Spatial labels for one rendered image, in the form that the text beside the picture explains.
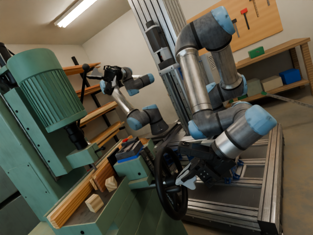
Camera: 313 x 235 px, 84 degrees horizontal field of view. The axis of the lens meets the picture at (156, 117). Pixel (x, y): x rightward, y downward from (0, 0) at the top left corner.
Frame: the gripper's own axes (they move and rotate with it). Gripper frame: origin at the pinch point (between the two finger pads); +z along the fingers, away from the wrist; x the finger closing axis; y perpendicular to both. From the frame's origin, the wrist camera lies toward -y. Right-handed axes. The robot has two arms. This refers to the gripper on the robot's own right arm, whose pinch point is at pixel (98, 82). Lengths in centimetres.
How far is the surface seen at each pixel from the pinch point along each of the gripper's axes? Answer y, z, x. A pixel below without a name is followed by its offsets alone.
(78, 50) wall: -54, -301, -240
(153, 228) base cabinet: -48, 23, 53
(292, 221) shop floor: -51, -27, 139
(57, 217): -34, 45, 19
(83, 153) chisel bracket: -24.7, 22.7, 11.4
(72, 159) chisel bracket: -30.8, 22.7, 6.9
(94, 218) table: -28, 43, 32
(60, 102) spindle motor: -4.6, 23.9, -0.8
